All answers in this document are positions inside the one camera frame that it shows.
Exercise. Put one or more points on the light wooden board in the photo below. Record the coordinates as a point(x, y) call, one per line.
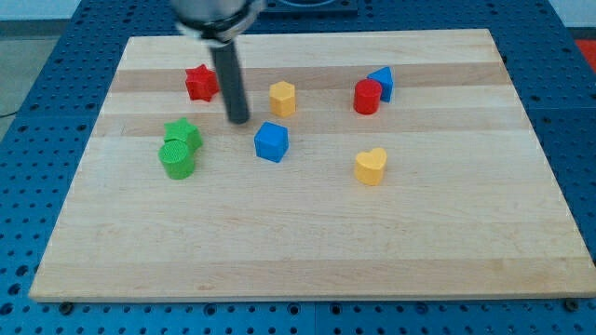
point(468, 207)

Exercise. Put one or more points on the yellow hexagon block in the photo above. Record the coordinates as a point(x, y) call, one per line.
point(282, 99)

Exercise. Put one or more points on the green cylinder block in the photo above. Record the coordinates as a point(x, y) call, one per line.
point(177, 159)

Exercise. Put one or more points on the blue cube block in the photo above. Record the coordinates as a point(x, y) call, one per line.
point(271, 142)

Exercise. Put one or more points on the blue triangle block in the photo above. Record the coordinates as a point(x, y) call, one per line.
point(384, 77)

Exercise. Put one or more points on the red cylinder block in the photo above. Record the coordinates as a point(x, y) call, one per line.
point(367, 96)

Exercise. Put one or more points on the red star block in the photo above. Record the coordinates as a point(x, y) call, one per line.
point(201, 83)

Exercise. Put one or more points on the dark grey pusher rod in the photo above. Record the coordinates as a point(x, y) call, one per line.
point(229, 75)

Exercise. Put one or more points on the green star block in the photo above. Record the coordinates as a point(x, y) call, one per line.
point(183, 130)

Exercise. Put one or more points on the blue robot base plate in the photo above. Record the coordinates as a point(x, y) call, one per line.
point(310, 7)

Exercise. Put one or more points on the yellow heart block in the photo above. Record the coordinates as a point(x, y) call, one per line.
point(370, 166)

